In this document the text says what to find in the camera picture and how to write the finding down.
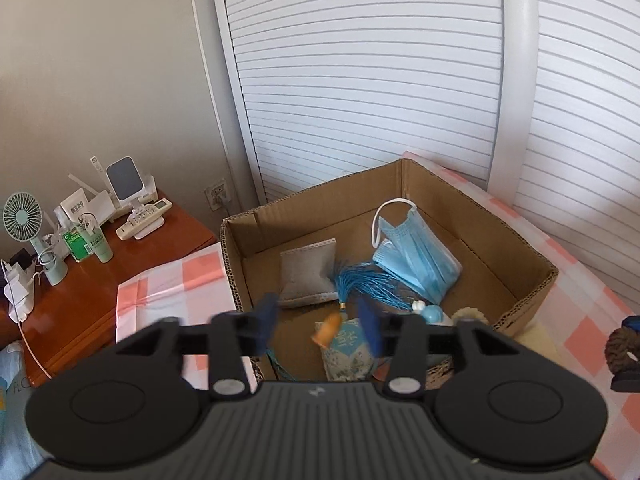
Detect white louvered closet door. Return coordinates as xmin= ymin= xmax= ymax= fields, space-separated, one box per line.
xmin=191 ymin=0 xmax=639 ymax=309

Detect grey fabric sachet pouch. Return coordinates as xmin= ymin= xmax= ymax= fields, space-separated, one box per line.
xmin=279 ymin=238 xmax=337 ymax=309

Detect green bottle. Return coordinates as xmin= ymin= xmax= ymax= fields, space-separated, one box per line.
xmin=62 ymin=224 xmax=92 ymax=263

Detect blue tassel sachet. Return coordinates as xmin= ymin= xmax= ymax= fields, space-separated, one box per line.
xmin=263 ymin=259 xmax=402 ymax=384

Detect white charger with cable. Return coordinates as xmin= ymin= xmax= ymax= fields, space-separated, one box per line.
xmin=1 ymin=260 xmax=53 ymax=379

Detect blue surgical face mask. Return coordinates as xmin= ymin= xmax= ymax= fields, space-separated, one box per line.
xmin=371 ymin=197 xmax=462 ymax=306

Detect white router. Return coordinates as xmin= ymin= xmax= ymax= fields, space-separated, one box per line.
xmin=67 ymin=155 xmax=160 ymax=224

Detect pale green tube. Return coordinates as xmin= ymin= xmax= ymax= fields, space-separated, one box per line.
xmin=85 ymin=226 xmax=114 ymax=263

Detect white remote control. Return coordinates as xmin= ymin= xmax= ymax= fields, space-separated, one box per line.
xmin=116 ymin=198 xmax=174 ymax=242

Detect yellow cleaning cloth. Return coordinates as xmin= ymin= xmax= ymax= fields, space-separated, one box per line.
xmin=514 ymin=321 xmax=559 ymax=362

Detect white cosmetic tube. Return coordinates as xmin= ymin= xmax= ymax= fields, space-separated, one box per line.
xmin=60 ymin=188 xmax=90 ymax=224

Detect blue white plush toy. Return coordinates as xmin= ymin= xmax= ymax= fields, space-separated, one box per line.
xmin=412 ymin=300 xmax=447 ymax=325

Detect white power strip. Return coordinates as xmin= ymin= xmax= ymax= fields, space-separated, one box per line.
xmin=3 ymin=266 xmax=35 ymax=323

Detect wall power outlet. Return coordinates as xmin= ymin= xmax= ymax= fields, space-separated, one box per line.
xmin=204 ymin=179 xmax=231 ymax=211

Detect wooden nightstand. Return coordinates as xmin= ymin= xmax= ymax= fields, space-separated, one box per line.
xmin=1 ymin=206 xmax=216 ymax=387

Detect mint green desk fan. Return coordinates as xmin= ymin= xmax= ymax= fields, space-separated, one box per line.
xmin=2 ymin=192 xmax=67 ymax=286

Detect brown hair scrunchie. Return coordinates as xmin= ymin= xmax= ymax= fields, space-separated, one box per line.
xmin=604 ymin=326 xmax=639 ymax=374

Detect orange checked tablecloth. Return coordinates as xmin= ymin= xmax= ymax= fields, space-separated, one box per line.
xmin=116 ymin=155 xmax=639 ymax=479

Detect brown cardboard box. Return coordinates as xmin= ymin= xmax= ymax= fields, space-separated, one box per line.
xmin=220 ymin=159 xmax=558 ymax=382

